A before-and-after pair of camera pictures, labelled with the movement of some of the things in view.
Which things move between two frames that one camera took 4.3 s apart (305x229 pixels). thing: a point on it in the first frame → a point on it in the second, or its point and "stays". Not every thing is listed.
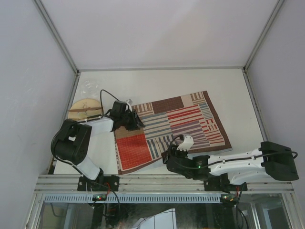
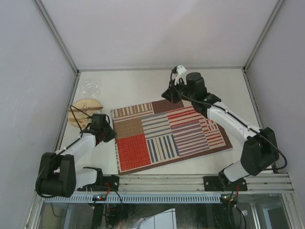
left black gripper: [136, 123] → [112, 134]
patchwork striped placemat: [192, 115] stays
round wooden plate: [84, 104] stays
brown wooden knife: [84, 109] stays
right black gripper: [172, 151] → [170, 93]
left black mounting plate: [101, 183] stays
